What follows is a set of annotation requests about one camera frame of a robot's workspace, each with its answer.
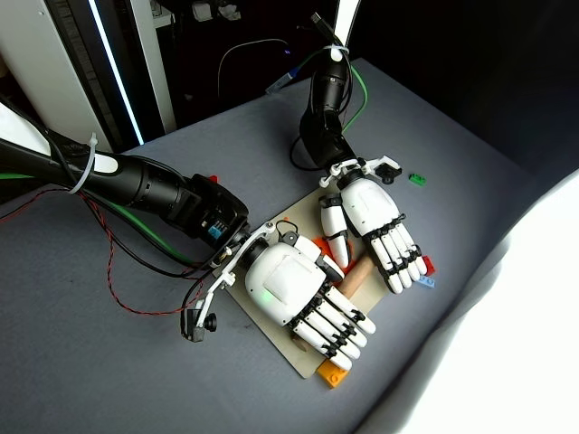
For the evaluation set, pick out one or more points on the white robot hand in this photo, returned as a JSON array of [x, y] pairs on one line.
[[280, 280], [368, 205]]

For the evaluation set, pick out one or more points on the flattened orange clay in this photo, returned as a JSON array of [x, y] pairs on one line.
[[322, 244]]

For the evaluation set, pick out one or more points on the green toy brick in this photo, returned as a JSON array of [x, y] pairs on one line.
[[417, 179]]

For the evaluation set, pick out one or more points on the light wooden board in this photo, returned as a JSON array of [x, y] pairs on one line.
[[305, 214]]

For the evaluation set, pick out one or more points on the red toy brick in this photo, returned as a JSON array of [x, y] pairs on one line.
[[430, 266]]

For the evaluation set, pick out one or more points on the blue toy brick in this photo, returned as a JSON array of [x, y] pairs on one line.
[[426, 282]]

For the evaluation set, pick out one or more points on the orange toy brick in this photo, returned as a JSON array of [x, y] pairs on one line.
[[334, 374]]

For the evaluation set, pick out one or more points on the grey usb plug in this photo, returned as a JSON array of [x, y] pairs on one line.
[[282, 82]]

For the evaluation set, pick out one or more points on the grey table cloth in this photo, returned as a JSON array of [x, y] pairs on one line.
[[135, 361]]

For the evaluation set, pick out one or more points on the white backdrop sheet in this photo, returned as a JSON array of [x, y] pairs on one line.
[[520, 316]]

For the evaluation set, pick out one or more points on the white light strip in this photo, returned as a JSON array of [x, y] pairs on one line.
[[115, 72]]

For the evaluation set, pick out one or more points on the white cabinet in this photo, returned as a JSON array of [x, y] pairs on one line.
[[36, 54]]

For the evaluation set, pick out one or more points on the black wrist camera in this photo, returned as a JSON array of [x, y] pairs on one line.
[[199, 325], [390, 173]]

